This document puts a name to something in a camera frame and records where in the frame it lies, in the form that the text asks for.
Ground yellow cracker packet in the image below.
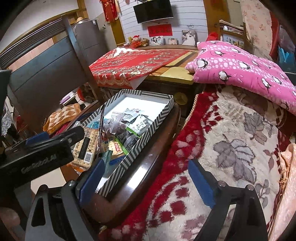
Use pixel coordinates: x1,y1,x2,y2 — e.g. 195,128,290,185
68,127,124,172

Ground white silver snack packet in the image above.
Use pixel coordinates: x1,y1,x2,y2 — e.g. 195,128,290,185
121,108,152,137

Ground clear plastic bag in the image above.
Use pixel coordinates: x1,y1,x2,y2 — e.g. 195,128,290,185
103,114,127,136

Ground orange checkered cushion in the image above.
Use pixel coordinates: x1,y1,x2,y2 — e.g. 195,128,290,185
43,103,81,135

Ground peach satin cloth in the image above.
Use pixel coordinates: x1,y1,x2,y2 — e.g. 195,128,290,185
268,143,295,240

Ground green snack packet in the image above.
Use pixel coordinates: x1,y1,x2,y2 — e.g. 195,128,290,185
115,131,139,155

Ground dark wooden chair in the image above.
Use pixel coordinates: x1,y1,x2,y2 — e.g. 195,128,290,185
1,16,103,133

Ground red embroidered cloth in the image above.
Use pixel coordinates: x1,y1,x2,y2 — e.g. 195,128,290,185
89,47,190,89

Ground red floral blanket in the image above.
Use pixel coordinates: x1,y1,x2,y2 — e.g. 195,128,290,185
99,86,295,240

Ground striped white tray box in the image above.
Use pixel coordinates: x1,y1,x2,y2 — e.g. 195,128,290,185
82,89,174,196

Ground grey refrigerator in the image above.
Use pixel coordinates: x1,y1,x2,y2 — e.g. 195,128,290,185
72,19,108,65

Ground plush toys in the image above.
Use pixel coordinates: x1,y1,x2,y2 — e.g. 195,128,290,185
128,35,149,48

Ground pink penguin pillow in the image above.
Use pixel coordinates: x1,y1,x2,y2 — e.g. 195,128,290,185
185,41,295,114

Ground wall television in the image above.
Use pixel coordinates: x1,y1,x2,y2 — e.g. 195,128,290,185
133,0,174,24

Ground wedding photo frame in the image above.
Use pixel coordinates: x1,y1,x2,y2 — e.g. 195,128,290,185
182,30,197,46

